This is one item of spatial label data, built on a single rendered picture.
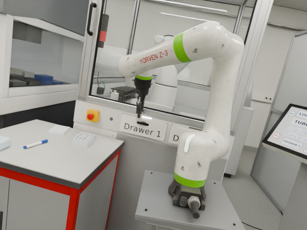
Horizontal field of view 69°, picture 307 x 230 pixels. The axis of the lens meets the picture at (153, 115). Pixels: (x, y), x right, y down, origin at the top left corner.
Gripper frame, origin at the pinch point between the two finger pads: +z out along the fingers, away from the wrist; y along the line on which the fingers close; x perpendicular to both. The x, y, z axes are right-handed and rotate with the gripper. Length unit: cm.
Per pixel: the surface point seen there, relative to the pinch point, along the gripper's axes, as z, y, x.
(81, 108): 5.3, -2.4, -39.6
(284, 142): -8, 4, 81
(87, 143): 7.3, 26.5, -20.8
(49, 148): 5, 39, -34
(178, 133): 5.2, -0.5, 25.4
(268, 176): 123, -124, 149
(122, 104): -2.8, -5.1, -12.5
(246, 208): 123, -64, 113
